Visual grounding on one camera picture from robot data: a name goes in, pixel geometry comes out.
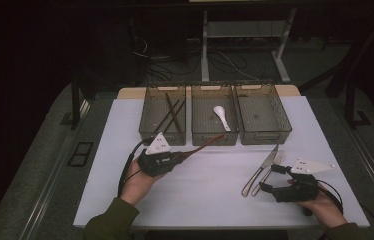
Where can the smoky plastic basket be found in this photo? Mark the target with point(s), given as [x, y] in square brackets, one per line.
[205, 116]
[261, 113]
[151, 113]

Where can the black chopstick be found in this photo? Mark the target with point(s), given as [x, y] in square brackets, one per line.
[161, 123]
[168, 125]

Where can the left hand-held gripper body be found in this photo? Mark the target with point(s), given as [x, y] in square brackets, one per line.
[155, 165]

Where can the metal tongs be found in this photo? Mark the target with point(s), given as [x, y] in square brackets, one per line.
[270, 159]

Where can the white ceramic spoon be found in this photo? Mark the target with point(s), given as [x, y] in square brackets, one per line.
[220, 111]

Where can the person's left hand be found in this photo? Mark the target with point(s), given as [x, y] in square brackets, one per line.
[135, 186]

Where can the white metal desk frame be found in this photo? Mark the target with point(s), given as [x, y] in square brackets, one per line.
[205, 50]

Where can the black metal stand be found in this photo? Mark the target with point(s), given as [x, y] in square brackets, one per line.
[350, 106]

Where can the person's right hand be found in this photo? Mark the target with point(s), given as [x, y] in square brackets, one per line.
[328, 213]

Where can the brown wooden spoon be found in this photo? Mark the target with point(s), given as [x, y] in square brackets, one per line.
[208, 143]

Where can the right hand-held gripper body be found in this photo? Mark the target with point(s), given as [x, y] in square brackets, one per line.
[301, 190]

